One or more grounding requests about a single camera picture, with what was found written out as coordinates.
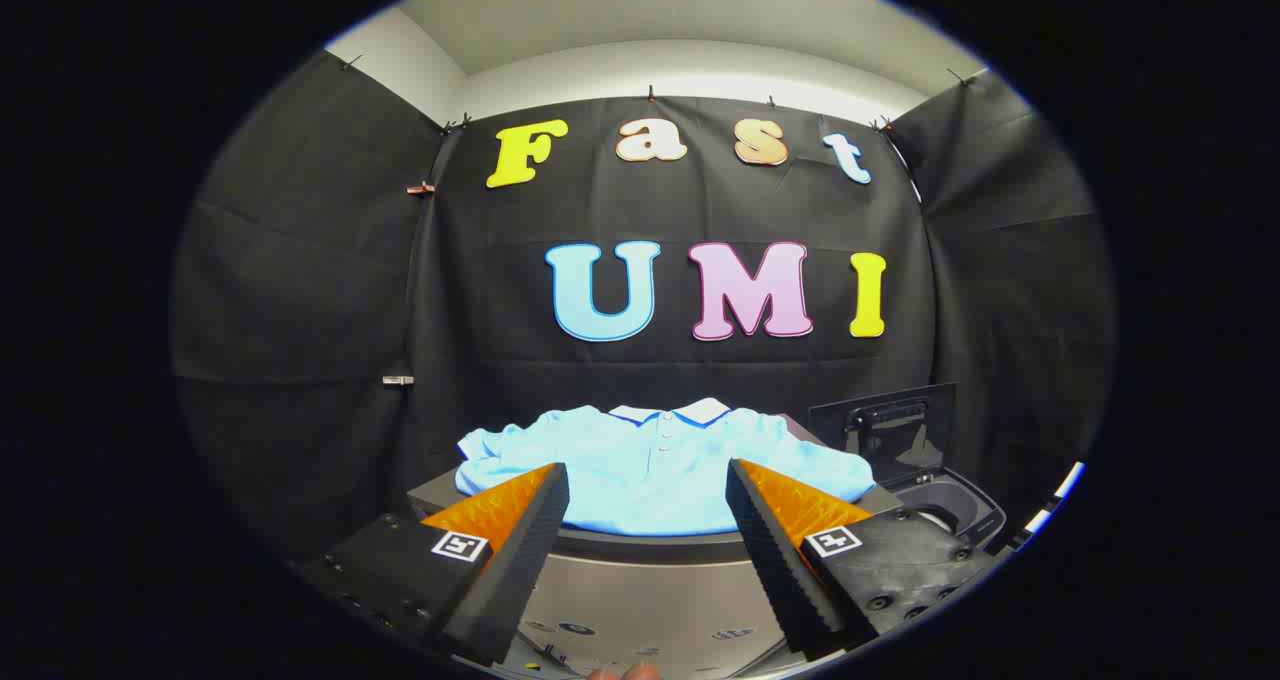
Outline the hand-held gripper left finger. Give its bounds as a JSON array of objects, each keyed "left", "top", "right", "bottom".
[{"left": 300, "top": 463, "right": 569, "bottom": 666}]

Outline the light blue polo shirt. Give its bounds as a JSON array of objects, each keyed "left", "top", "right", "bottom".
[{"left": 455, "top": 397, "right": 878, "bottom": 538}]

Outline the dark glass washing machine lid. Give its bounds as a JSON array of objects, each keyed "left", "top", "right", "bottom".
[{"left": 808, "top": 383, "right": 959, "bottom": 481}]

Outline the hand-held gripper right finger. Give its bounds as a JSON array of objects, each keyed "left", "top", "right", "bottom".
[{"left": 727, "top": 458, "right": 996, "bottom": 659}]

